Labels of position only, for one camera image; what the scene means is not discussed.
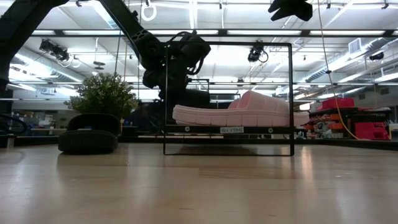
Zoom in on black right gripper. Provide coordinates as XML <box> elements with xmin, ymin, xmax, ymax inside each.
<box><xmin>269</xmin><ymin>0</ymin><xmax>313</xmax><ymax>22</ymax></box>

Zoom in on black metal shelf rack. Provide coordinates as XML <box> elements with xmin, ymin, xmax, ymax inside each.
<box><xmin>162</xmin><ymin>42</ymin><xmax>295</xmax><ymax>157</ymax></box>

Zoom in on black partition panels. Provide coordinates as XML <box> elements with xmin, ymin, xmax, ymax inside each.
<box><xmin>140</xmin><ymin>101</ymin><xmax>165</xmax><ymax>131</ymax></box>

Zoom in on green potted plant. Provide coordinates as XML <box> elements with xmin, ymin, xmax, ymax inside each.
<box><xmin>63</xmin><ymin>72</ymin><xmax>140</xmax><ymax>121</ymax></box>

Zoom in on white ceiling vent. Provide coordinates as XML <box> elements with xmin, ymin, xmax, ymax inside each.
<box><xmin>348</xmin><ymin>37</ymin><xmax>363</xmax><ymax>55</ymax></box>

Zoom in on red plastic bin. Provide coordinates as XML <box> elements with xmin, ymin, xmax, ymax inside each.
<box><xmin>316</xmin><ymin>97</ymin><xmax>355</xmax><ymax>112</ymax></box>

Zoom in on black storage cart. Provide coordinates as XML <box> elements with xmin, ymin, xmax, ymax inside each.
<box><xmin>303</xmin><ymin>107</ymin><xmax>393</xmax><ymax>139</ymax></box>

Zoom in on red plastic crate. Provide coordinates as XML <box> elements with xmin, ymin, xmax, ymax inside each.
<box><xmin>354</xmin><ymin>121</ymin><xmax>390</xmax><ymax>141</ymax></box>

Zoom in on black cabinet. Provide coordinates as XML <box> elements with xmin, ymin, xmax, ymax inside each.
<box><xmin>0</xmin><ymin>88</ymin><xmax>15</xmax><ymax>149</ymax></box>

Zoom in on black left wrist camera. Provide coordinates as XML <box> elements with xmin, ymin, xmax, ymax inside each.
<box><xmin>169</xmin><ymin>30</ymin><xmax>212</xmax><ymax>76</ymax></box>

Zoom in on black ceiling camera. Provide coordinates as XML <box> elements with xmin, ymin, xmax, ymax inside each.
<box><xmin>248</xmin><ymin>45</ymin><xmax>269</xmax><ymax>63</ymax></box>

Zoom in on white cable loop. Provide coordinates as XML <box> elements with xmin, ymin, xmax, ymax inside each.
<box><xmin>141</xmin><ymin>0</ymin><xmax>158</xmax><ymax>22</ymax></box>

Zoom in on yellow hanging cable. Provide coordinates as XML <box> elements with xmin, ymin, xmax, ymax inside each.
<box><xmin>317</xmin><ymin>0</ymin><xmax>361</xmax><ymax>141</ymax></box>

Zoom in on black ceiling camera rig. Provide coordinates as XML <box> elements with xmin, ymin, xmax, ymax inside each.
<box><xmin>39</xmin><ymin>39</ymin><xmax>71</xmax><ymax>62</ymax></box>

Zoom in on black aluminium table frame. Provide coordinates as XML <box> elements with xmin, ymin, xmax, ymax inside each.
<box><xmin>0</xmin><ymin>133</ymin><xmax>398</xmax><ymax>151</ymax></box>

